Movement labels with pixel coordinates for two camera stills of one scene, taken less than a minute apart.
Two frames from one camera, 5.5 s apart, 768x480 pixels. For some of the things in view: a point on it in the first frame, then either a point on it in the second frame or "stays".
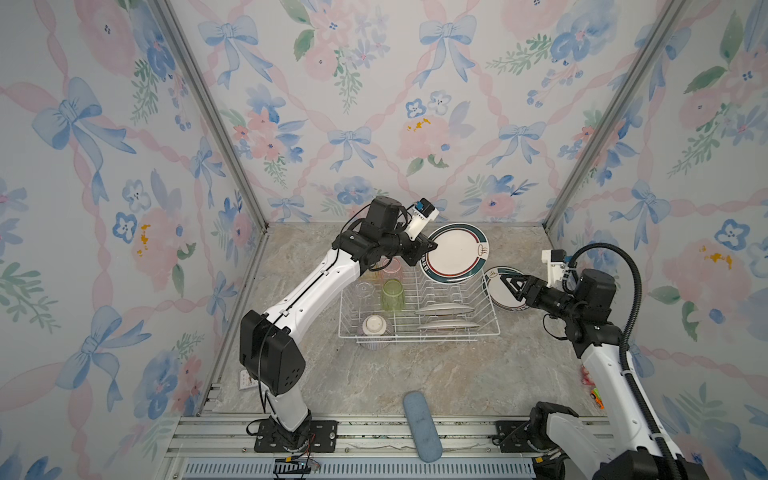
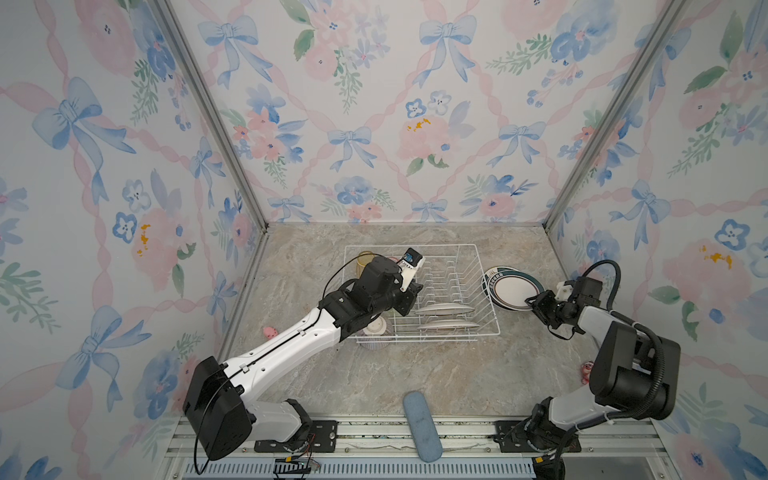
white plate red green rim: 498,292 stays
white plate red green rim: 461,252 → 510,288
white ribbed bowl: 374,325 stays
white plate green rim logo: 444,309 stays
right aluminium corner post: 668,22 stays
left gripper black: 421,246 → 409,296
